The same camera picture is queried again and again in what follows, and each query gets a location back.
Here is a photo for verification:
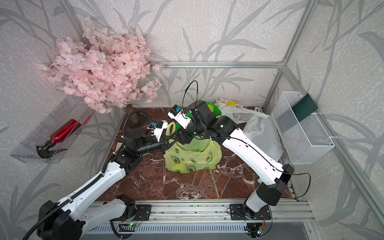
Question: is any green avocado print plastic bag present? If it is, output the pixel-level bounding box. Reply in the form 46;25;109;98
164;138;222;174

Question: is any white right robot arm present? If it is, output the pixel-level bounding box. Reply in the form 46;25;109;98
168;100;294;220

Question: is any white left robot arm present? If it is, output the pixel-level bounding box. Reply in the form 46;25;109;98
23;129;175;240

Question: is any green plastic perforated basket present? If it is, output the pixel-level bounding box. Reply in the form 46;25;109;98
185;101;223;121

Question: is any patterned white plastic bag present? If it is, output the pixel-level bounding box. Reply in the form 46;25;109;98
215;98;243;110

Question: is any white plastic bag near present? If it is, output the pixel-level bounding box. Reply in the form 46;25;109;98
243;115;283;162

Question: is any pink cherry blossom tree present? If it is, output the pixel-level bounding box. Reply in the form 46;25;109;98
36;17;162;114

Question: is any red black hair brush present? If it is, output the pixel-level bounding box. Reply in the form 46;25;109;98
36;114;93;159

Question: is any dark green card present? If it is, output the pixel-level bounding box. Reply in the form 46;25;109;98
292;94;318;122

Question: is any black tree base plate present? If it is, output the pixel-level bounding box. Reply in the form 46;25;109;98
122;109;153;139

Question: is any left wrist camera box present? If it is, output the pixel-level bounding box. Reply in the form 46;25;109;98
148;120;168;142

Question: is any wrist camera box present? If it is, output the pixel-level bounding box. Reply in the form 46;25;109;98
148;120;168;142
168;105;191;129

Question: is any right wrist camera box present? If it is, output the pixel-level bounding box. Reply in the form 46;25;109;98
168;105;191;129

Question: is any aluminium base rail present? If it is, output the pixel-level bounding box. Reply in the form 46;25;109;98
86;197;316;224

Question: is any clear acrylic wall shelf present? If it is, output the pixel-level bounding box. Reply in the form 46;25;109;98
10;96;95;164

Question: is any white wire mesh basket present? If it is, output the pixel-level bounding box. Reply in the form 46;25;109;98
272;92;335;165

